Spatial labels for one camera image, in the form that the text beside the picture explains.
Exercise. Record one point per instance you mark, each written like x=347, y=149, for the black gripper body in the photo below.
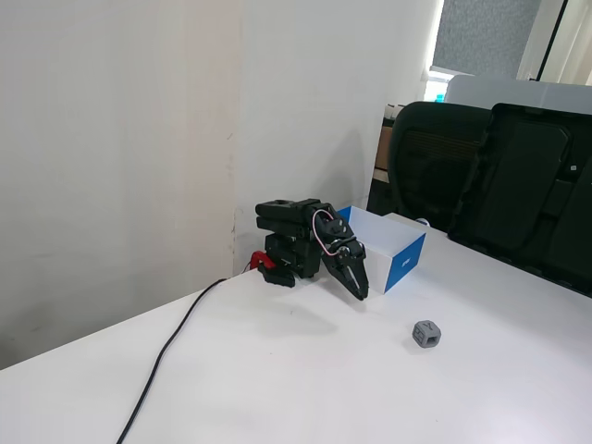
x=348, y=263

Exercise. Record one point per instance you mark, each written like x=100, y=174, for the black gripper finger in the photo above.
x=362, y=277
x=344, y=282

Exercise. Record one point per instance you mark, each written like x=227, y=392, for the gray 3D-printed block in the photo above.
x=427, y=334

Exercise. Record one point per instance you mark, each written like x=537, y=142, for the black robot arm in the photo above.
x=282, y=217

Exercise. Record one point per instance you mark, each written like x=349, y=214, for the blue and white cardboard box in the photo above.
x=402, y=261

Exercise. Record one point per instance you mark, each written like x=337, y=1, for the red and black table clamp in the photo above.
x=273, y=270

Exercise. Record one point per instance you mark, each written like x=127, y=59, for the light gray rounded object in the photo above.
x=422, y=221

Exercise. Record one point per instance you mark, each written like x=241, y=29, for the black mesh office chair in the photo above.
x=430, y=157

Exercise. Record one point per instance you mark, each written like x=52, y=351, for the small blue-capped bottle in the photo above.
x=438, y=97

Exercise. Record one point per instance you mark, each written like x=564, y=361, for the gray window blind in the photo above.
x=481, y=32

